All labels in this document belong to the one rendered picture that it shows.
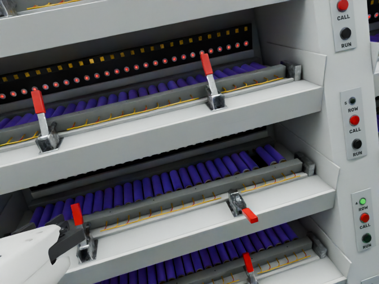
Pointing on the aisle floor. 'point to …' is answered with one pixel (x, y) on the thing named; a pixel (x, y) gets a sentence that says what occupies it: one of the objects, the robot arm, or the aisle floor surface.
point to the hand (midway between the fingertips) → (42, 235)
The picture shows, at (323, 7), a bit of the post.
